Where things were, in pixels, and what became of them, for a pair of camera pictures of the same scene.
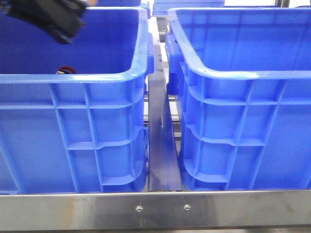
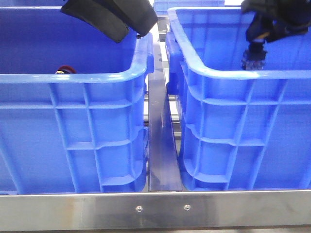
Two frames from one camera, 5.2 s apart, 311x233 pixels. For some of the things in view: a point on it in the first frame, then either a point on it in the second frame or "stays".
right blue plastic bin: [242, 77] stays
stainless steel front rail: [245, 208] stays
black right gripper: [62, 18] -> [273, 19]
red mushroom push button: [66, 69] stays
